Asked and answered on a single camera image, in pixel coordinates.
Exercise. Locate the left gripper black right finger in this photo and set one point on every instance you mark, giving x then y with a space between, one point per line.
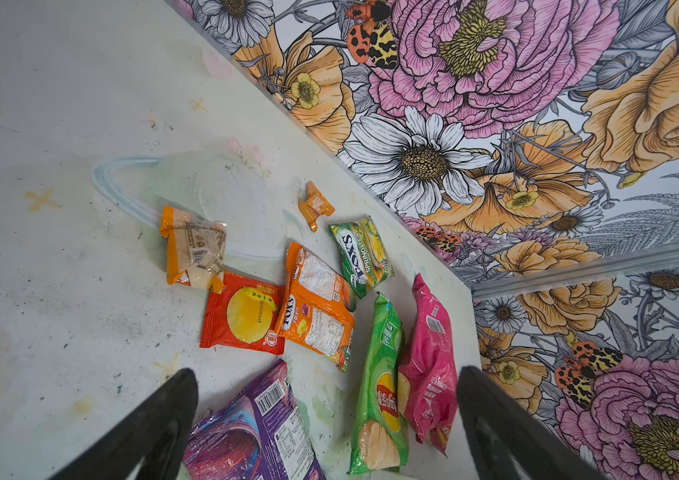
505 441

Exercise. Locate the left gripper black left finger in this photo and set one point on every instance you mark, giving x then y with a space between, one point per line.
149 443

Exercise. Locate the pink chips bag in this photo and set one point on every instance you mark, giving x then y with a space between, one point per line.
427 390

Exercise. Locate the green Lays chips bag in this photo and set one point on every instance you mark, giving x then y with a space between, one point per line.
380 440

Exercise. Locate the orange Fox's fruits candy bag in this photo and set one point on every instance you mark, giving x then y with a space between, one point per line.
317 309

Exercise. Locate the green Fox's spring tea bag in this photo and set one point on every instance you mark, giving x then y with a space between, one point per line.
365 260

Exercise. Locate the purple snack packet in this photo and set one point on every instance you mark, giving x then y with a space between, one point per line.
258 435

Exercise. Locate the red yellow snack packet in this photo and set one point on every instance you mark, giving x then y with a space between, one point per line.
241 312

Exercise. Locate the clear orange cracker packet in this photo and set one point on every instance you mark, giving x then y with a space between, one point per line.
195 249

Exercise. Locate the small orange biscuit packet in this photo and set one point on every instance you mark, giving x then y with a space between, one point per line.
314 205

